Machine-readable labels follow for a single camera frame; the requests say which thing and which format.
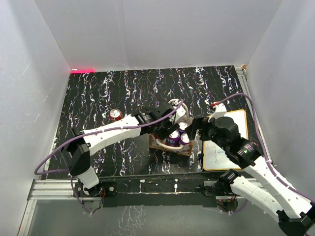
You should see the white whiteboard yellow rim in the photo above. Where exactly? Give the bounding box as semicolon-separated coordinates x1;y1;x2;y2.
202;109;249;172

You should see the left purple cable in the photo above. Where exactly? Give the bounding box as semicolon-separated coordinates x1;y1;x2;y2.
33;98;185;217

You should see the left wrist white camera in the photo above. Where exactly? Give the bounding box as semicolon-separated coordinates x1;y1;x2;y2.
168;99;186;124

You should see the wrist white camera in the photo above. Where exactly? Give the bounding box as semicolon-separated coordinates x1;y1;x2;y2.
168;99;186;124
209;102;227;121

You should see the aluminium frame rail right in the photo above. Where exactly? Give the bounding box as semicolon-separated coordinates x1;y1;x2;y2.
235;66;274;168

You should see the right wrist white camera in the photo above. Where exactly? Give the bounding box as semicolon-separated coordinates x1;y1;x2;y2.
209;102;227;121

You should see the red cola can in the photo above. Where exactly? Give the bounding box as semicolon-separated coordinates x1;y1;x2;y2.
109;108;123;122

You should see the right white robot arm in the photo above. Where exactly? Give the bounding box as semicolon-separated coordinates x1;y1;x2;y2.
185;117;315;236

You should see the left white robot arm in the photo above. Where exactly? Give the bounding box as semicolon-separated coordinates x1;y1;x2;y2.
61;99;188;197

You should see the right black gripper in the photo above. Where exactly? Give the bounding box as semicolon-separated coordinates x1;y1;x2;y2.
185;117;228;150

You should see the purple Fanta can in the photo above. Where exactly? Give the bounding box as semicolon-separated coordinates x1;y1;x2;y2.
179;121;189;132
165;130;180;147
179;132;190;146

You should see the pink tape strip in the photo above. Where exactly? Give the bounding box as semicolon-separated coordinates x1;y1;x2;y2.
71;69;95;74

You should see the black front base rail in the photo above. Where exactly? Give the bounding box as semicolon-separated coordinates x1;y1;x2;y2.
73;172;237;207

